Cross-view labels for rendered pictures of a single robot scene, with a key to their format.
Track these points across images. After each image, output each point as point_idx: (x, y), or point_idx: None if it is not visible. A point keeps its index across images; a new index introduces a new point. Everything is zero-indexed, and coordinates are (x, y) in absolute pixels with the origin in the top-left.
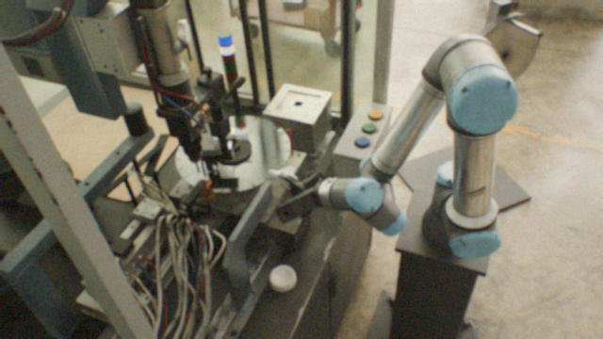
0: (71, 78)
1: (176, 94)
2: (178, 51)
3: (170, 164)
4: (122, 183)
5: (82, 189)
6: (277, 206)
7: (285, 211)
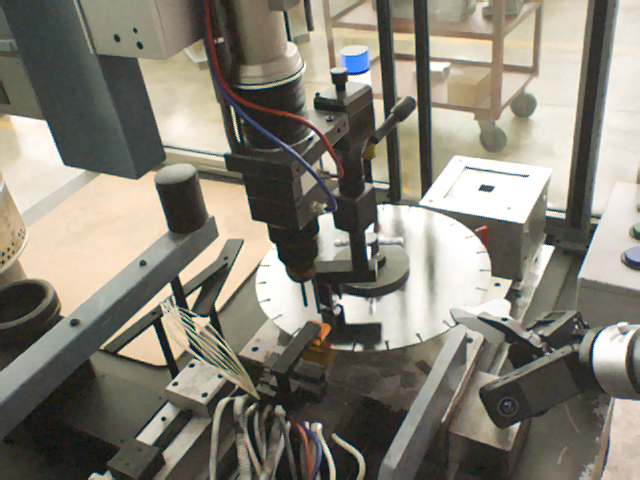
0: (48, 84)
1: (274, 111)
2: (285, 0)
3: (241, 300)
4: (152, 332)
5: (63, 334)
6: (485, 387)
7: (505, 399)
